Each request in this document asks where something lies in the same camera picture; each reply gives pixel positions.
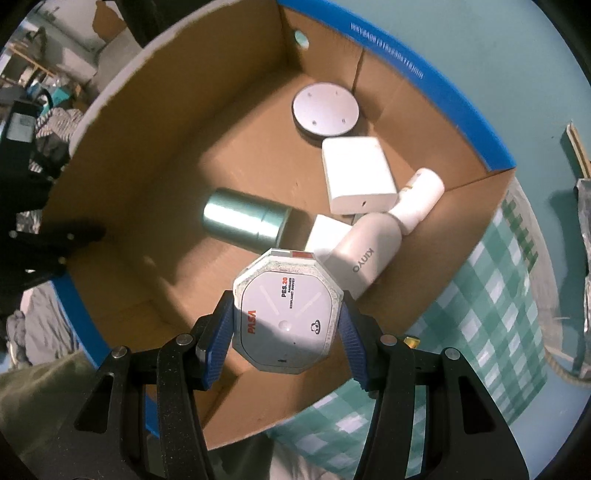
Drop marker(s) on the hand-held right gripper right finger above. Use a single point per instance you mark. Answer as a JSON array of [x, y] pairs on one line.
[[353, 341]]

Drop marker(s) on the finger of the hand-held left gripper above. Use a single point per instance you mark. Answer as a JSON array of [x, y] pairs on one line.
[[32, 272], [60, 236]]

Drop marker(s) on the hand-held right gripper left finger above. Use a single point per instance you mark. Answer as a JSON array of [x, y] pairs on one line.
[[217, 341]]

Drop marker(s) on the white octagonal device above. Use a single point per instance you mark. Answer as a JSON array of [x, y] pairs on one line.
[[286, 314]]

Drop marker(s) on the white bottle-shaped device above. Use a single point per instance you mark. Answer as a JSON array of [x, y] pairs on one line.
[[364, 249]]

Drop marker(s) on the cardboard box with blue edge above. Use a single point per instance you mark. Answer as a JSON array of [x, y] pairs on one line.
[[161, 194]]

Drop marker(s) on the small white box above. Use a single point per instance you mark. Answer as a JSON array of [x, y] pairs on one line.
[[323, 233]]

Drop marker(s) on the white cylinder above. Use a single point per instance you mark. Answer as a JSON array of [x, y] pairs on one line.
[[418, 198]]

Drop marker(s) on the white rectangular adapter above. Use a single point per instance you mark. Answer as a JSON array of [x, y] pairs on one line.
[[355, 170]]

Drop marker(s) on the grey cloth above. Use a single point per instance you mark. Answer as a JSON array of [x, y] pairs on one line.
[[41, 323]]

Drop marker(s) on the striped cloth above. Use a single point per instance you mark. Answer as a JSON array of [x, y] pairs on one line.
[[60, 122]]

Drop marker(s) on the teal box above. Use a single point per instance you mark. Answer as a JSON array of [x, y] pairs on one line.
[[62, 97]]

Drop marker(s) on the green metal tin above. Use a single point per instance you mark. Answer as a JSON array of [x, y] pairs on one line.
[[240, 217]]

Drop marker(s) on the olive green cloth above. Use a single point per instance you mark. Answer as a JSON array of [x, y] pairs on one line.
[[37, 406]]

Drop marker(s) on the green white checked tablecloth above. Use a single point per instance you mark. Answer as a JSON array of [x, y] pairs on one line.
[[485, 295]]

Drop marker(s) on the clear plastic bag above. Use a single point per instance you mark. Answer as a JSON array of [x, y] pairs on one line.
[[572, 277]]

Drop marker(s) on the round black and grey disc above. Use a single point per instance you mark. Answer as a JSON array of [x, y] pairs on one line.
[[325, 108]]

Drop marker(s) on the wooden stick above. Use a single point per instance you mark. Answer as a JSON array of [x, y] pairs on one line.
[[577, 147]]

